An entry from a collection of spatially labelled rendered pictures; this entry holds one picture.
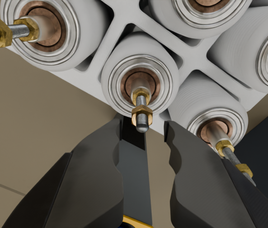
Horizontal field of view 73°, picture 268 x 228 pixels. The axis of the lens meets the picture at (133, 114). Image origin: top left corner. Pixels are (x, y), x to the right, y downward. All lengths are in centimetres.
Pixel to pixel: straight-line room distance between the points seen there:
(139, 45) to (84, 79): 12
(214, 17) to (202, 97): 9
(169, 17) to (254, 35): 9
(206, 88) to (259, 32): 9
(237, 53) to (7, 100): 55
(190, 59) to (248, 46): 8
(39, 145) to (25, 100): 15
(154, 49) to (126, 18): 8
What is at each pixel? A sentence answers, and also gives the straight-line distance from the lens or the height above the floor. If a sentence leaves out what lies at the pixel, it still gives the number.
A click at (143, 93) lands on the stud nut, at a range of 18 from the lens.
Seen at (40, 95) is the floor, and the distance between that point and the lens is 56.
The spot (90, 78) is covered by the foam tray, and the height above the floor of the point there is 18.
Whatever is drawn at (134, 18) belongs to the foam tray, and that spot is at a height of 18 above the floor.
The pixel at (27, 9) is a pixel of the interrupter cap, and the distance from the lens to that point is 23.
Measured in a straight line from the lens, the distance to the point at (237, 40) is 27.
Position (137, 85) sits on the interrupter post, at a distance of 19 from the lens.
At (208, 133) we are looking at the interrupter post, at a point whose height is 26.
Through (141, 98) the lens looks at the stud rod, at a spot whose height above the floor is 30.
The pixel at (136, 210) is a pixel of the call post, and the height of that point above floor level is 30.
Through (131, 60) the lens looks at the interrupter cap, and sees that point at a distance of 21.
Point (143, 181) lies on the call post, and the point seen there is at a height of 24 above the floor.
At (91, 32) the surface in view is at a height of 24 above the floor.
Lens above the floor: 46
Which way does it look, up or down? 62 degrees down
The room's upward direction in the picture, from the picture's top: 178 degrees counter-clockwise
